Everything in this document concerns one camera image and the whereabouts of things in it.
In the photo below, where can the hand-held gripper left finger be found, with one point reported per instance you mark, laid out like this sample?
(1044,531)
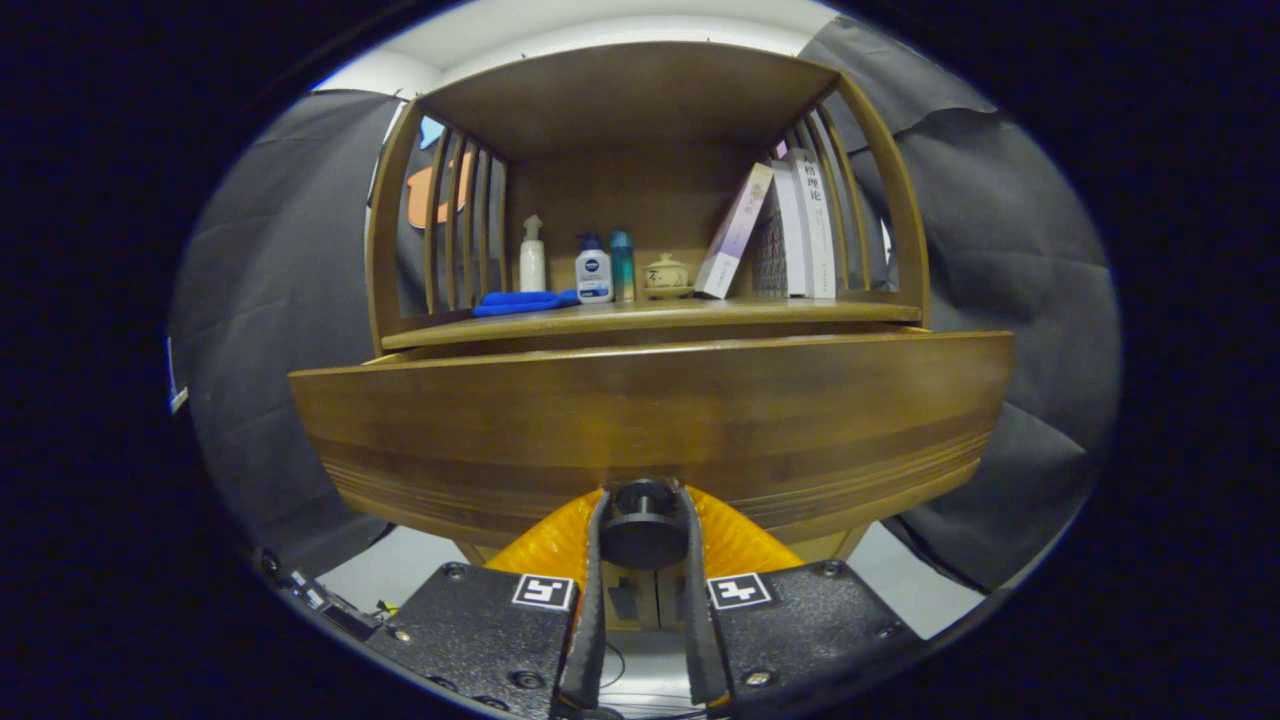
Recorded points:
(470,630)

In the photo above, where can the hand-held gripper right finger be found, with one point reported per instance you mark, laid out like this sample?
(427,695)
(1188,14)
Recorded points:
(800,630)

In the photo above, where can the black round drawer knob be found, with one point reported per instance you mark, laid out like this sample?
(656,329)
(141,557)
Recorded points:
(645,530)

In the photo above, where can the brown wooden drawer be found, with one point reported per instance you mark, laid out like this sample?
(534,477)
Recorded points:
(650,410)

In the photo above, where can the wooden cabinet door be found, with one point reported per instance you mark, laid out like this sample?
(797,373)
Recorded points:
(653,615)
(640,615)

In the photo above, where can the brown wooden countertop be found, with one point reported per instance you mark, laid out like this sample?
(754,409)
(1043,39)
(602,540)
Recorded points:
(650,315)

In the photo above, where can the brown wooden cabinet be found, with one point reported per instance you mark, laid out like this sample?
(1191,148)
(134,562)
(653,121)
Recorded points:
(620,100)

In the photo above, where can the blue folded cloth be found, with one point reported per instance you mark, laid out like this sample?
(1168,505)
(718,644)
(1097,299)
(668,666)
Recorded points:
(520,302)

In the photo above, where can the white pump bottle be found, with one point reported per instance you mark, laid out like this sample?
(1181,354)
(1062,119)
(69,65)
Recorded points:
(532,265)

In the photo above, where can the white bottle with blue cap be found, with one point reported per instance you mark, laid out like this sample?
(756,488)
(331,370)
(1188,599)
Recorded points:
(593,278)

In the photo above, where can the beige ceramic lidded jar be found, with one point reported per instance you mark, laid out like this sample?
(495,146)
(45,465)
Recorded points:
(666,275)

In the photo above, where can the white book with patterned cover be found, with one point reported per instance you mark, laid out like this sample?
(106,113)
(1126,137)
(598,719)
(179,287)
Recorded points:
(775,250)

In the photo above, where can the black backdrop cloth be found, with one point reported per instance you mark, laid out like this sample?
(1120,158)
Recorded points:
(270,300)

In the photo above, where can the teal slim bottle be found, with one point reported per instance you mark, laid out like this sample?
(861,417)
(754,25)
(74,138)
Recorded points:
(622,268)

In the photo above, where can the purple and white book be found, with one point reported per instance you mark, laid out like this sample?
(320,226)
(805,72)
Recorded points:
(735,235)

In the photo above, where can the white book with black lettering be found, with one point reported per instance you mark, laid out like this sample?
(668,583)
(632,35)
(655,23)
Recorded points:
(818,230)

